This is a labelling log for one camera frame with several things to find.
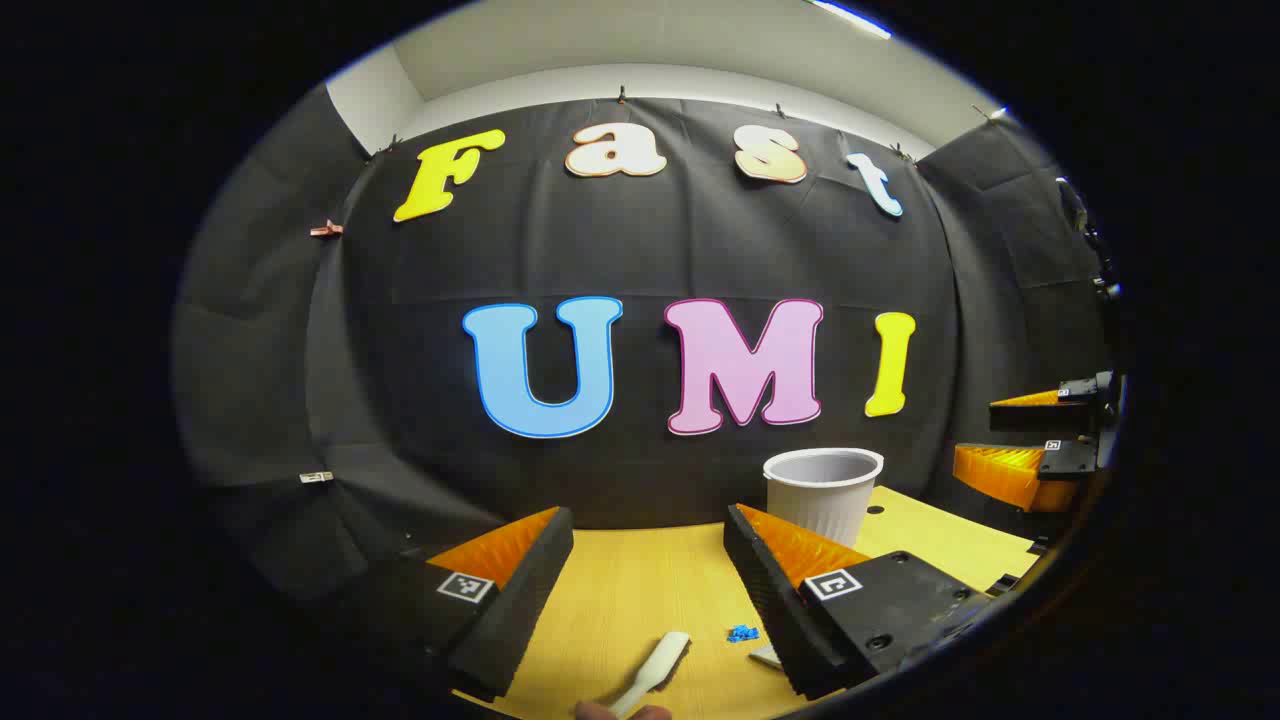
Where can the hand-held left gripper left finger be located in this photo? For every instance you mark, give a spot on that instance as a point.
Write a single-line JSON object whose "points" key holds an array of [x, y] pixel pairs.
{"points": [[520, 610]]}

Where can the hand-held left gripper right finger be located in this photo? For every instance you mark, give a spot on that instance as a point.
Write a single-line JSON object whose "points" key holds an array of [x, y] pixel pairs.
{"points": [[775, 610]]}

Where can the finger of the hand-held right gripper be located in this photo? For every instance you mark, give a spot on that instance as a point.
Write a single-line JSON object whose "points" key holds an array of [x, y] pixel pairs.
{"points": [[1070, 462], [1040, 417]]}

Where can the blue paper trash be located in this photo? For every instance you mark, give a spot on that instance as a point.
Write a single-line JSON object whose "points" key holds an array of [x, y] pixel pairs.
{"points": [[741, 633]]}

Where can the grey dustpan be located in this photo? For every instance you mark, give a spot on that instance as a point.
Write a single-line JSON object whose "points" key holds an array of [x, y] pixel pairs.
{"points": [[766, 657]]}

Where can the white ribbed garbage bin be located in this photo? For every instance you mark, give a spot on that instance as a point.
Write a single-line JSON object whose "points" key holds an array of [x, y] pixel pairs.
{"points": [[820, 500]]}

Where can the small white broom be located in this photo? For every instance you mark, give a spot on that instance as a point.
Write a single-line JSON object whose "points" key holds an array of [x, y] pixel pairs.
{"points": [[660, 660]]}

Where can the wooden desktop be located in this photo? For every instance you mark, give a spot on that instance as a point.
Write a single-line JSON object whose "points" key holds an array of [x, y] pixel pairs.
{"points": [[640, 590]]}

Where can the white cloth clip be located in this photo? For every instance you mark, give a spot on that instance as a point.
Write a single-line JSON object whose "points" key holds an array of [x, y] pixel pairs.
{"points": [[316, 478]]}

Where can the black backdrop cloth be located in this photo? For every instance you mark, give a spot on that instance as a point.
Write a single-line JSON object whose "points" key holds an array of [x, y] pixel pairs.
{"points": [[640, 250]]}

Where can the pink cloth clip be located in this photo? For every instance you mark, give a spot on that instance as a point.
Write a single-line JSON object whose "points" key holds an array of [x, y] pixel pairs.
{"points": [[326, 230]]}

